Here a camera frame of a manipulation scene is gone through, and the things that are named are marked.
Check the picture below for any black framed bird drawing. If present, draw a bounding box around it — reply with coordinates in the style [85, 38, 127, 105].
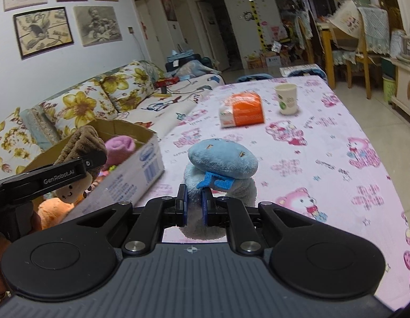
[13, 6, 75, 61]

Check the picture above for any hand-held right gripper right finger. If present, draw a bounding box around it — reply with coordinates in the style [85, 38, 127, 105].
[202, 188, 321, 257]

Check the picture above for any paper cup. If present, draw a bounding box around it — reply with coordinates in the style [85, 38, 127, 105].
[274, 83, 299, 116]

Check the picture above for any white printed tote bag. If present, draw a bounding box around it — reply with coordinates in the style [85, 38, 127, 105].
[329, 0, 364, 38]

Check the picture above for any green plastic basket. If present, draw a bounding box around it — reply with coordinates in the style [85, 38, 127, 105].
[381, 74, 397, 104]

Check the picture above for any cardboard box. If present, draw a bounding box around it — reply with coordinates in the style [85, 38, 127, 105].
[21, 117, 166, 224]

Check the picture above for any orange and white packet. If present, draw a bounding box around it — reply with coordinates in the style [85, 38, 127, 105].
[218, 91, 266, 129]

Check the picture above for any pile of small cartons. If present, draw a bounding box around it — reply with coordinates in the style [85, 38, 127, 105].
[246, 51, 292, 70]

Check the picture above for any brown fluffy sock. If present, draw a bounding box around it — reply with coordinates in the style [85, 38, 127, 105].
[53, 125, 108, 191]

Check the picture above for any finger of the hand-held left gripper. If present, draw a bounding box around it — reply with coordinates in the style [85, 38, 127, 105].
[0, 151, 108, 206]

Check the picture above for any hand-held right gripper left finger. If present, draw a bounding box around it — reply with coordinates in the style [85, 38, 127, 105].
[67, 184, 189, 257]

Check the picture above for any cartoon printed sofa cover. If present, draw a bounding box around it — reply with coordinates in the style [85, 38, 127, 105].
[117, 73, 225, 140]

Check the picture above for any blue plush toy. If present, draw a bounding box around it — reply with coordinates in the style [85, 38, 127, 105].
[183, 137, 259, 239]

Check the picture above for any orange fluffy sock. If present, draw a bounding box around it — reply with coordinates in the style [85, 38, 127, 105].
[37, 197, 76, 231]

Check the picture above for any giraffe height chart sticker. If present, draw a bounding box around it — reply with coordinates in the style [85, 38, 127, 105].
[241, 0, 269, 55]

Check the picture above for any tan and red plush toy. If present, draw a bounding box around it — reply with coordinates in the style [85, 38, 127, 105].
[53, 174, 93, 204]

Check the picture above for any pink fluffy sock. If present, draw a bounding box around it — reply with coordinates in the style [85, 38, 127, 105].
[104, 135, 136, 169]

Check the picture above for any teal lace-edged cushion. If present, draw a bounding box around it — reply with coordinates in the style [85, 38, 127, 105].
[19, 108, 61, 151]

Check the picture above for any floral cushion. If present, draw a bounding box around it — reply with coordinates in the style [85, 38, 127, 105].
[0, 107, 43, 183]
[39, 78, 117, 133]
[101, 60, 156, 113]

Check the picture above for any unframed grey sketch picture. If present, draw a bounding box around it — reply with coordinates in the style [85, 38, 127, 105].
[73, 6, 123, 47]

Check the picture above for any lace chair cover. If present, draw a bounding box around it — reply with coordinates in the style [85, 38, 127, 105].
[357, 7, 390, 55]

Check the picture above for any small dark framed picture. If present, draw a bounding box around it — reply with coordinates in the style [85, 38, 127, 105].
[159, 0, 178, 22]

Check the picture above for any pile of folded clothes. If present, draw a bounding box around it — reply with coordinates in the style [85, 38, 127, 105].
[164, 50, 223, 77]

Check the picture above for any white cabinet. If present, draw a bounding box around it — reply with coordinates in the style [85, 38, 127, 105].
[391, 58, 410, 116]

